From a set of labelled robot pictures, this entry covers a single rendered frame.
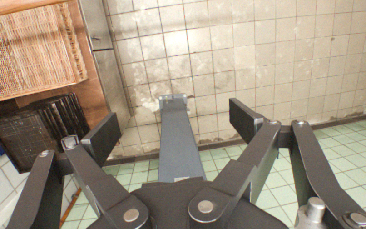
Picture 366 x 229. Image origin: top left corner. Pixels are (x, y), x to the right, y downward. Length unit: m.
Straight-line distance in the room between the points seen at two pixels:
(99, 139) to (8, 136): 0.96
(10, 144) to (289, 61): 2.14
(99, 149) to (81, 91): 1.04
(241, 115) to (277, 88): 1.84
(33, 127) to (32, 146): 0.10
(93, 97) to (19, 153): 0.46
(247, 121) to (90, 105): 1.11
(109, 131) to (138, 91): 1.53
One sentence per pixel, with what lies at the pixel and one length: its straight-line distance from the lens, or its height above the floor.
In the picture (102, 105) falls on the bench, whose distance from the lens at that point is 1.18.
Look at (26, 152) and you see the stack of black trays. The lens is 1.12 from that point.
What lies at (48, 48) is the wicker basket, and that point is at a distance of 1.24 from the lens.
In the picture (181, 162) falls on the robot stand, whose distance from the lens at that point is 0.81.
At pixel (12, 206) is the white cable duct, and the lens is 1.34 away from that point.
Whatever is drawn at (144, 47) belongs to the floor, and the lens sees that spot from 1.65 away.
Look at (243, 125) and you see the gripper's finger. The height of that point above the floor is 1.50.
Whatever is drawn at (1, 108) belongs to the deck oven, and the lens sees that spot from 1.37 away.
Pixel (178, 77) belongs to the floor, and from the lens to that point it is 1.67.
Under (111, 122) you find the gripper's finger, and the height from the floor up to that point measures 1.47.
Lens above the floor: 1.64
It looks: 68 degrees down
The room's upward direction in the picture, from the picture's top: 167 degrees clockwise
